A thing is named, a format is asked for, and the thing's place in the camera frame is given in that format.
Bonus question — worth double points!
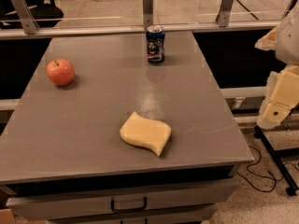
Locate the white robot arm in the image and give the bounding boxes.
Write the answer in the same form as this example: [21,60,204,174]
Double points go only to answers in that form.
[255,7,299,129]

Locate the black floor cable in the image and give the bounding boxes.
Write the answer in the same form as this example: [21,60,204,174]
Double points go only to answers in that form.
[236,145,299,194]

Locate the grey cabinet drawer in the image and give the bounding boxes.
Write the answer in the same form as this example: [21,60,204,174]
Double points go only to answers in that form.
[7,178,238,220]

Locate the black drawer handle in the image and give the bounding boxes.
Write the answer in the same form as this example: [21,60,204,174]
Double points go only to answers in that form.
[110,197,148,214]

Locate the black stand leg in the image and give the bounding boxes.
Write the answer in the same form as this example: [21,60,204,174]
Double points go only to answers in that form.
[254,126,299,196]

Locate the horizontal metal rail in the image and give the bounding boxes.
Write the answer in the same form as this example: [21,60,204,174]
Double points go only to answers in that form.
[0,21,280,40]

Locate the right metal rail bracket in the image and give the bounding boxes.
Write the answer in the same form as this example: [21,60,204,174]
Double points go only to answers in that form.
[216,0,234,27]

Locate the red apple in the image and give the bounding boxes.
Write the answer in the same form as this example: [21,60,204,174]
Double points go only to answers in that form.
[46,59,75,86]

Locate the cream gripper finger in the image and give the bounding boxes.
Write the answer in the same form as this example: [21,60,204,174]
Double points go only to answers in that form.
[257,64,299,129]
[254,26,278,51]

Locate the yellow sponge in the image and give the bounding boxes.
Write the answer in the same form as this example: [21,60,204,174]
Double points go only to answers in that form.
[120,112,171,157]

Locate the black office chair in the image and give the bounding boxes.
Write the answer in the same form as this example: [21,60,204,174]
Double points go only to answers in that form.
[0,0,64,29]

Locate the middle metal rail bracket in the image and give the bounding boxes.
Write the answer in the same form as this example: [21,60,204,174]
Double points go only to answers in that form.
[142,0,153,29]

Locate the metal rail bracket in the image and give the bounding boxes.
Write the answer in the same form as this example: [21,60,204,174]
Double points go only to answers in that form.
[142,0,153,29]
[216,0,234,27]
[10,0,38,35]

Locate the left metal rail bracket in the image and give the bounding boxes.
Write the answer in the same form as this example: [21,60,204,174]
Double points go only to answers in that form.
[10,0,38,35]

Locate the blue pepsi can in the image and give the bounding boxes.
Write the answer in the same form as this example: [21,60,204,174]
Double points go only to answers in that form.
[146,25,165,63]

